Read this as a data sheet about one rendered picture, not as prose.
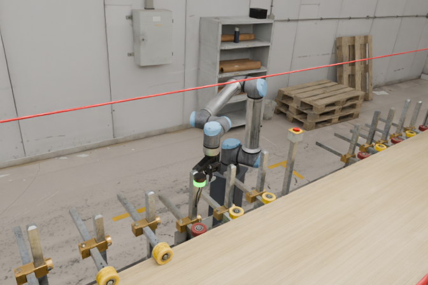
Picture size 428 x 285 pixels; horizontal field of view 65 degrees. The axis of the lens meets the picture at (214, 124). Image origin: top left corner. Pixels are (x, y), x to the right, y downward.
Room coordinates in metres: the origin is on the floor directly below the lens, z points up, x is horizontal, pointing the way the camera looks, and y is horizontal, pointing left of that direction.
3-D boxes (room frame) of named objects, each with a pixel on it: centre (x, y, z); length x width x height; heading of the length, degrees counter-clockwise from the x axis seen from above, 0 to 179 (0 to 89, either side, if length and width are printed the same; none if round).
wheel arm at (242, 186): (1.81, -0.23, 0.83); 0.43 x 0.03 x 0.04; 38
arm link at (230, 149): (2.39, -0.15, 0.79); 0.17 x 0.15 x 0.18; 66
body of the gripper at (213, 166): (1.62, 0.00, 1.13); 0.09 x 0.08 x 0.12; 128
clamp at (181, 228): (1.44, 0.10, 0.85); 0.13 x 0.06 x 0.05; 128
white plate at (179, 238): (1.50, 0.07, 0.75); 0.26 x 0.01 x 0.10; 128
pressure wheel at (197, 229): (1.34, 0.04, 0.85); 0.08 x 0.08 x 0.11
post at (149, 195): (1.31, 0.28, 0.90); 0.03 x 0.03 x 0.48; 38
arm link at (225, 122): (1.73, -0.03, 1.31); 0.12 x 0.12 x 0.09; 66
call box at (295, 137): (1.93, -0.52, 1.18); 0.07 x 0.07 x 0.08; 38
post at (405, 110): (2.84, -1.70, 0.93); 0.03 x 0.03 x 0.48; 38
